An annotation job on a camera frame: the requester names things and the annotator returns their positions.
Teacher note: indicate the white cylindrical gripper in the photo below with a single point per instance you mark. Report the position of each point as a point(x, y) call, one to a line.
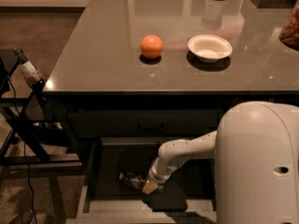
point(156, 174)

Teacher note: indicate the clear plastic water bottle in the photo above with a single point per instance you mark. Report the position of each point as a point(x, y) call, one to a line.
point(137, 180)

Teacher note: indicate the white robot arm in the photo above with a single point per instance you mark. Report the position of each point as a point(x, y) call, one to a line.
point(256, 154)

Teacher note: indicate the open grey middle drawer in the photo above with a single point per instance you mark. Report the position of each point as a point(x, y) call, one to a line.
point(188, 196)

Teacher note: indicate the closed dark top drawer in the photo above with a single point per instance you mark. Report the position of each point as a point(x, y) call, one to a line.
point(143, 123)

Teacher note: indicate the dark soda bottle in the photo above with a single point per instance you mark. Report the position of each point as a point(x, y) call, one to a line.
point(29, 71)

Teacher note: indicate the black metal side stand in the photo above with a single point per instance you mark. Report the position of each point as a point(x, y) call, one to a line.
point(33, 132)

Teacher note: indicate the orange fruit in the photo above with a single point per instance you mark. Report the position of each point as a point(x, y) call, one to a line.
point(151, 46)

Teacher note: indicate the white paper bowl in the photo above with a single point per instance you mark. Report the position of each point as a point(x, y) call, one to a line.
point(209, 48)

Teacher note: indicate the jar of brown snacks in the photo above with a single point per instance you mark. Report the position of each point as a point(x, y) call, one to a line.
point(289, 34)

